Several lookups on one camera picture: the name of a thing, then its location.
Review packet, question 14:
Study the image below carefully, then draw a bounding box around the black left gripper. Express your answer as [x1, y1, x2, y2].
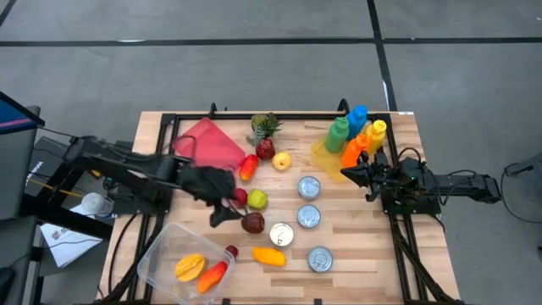
[180, 164, 252, 229]

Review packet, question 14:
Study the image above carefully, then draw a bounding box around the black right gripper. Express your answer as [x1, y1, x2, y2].
[340, 149, 397, 203]

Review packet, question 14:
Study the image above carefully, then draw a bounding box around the orange squeeze bottle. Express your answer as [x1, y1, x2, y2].
[340, 133, 371, 169]

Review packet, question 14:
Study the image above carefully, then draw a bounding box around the dark maroon round fruit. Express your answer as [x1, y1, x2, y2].
[241, 212, 267, 236]

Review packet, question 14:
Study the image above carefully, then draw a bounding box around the green apple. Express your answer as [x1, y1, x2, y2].
[246, 188, 269, 212]

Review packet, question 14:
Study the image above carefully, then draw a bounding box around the yellow squeeze bottle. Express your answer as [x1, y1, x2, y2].
[366, 119, 389, 157]

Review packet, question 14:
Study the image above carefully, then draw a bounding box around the green squeeze bottle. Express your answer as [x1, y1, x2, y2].
[324, 116, 351, 155]

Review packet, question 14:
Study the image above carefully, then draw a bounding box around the silver-lid tuna can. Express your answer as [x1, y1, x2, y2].
[297, 175, 322, 201]

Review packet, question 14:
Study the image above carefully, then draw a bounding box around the blue squeeze bottle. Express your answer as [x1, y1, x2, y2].
[346, 104, 369, 142]

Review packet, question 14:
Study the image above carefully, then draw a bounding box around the gold-lid tuna can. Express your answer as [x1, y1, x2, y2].
[268, 222, 296, 248]

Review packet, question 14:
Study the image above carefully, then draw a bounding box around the red-label tuna can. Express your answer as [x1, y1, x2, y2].
[296, 204, 322, 230]

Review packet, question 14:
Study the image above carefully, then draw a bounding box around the blue-label tuna can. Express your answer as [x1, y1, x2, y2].
[307, 246, 335, 274]

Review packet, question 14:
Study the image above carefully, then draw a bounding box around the yellow translucent plastic bin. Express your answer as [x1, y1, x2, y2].
[310, 122, 389, 185]

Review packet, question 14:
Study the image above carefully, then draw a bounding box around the red pepper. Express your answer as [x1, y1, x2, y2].
[239, 153, 260, 183]

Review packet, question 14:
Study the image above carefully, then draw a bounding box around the orange yellow mango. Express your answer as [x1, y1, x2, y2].
[252, 247, 288, 269]

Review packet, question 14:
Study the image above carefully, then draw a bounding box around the glossy dark red apple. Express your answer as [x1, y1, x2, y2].
[255, 138, 277, 162]

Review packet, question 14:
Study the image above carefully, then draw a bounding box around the yellow apple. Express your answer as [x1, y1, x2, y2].
[271, 151, 293, 172]

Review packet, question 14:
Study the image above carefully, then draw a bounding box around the clear plastic container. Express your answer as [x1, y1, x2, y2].
[136, 221, 237, 305]

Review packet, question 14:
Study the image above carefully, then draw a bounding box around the white printed paper sheet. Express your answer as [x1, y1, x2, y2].
[40, 205, 104, 269]

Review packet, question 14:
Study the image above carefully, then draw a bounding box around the black case with white lettering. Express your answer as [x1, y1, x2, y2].
[25, 136, 82, 201]

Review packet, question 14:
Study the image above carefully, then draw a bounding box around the grey cabinet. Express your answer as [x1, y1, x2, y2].
[0, 105, 41, 222]

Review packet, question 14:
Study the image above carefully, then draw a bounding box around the dark blue screen monitor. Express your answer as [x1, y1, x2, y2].
[0, 91, 46, 137]

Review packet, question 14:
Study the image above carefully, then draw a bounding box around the black metal station frame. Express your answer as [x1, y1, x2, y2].
[97, 97, 467, 305]

